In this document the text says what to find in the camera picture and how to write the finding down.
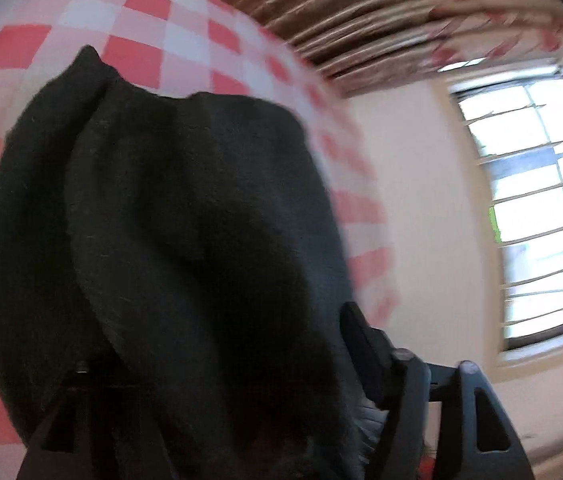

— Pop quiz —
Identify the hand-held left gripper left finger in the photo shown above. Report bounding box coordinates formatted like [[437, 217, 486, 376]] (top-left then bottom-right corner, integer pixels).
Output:
[[16, 360, 172, 480]]

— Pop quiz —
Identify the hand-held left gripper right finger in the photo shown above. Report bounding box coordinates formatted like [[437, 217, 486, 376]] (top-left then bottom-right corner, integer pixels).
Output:
[[339, 301, 535, 480]]

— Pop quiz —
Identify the dark grey blue orange sweater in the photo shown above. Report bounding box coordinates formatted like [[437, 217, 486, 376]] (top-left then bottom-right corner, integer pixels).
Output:
[[0, 45, 378, 480]]

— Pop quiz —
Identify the barred window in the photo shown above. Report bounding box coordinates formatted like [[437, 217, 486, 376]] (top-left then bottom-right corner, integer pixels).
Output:
[[449, 62, 563, 354]]

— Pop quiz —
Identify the beige floral curtain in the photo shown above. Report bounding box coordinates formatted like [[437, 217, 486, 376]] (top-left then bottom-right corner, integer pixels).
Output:
[[209, 0, 563, 99]]

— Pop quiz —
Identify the red white checked plastic sheet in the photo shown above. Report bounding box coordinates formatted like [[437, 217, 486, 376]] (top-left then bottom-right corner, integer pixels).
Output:
[[0, 0, 398, 461]]

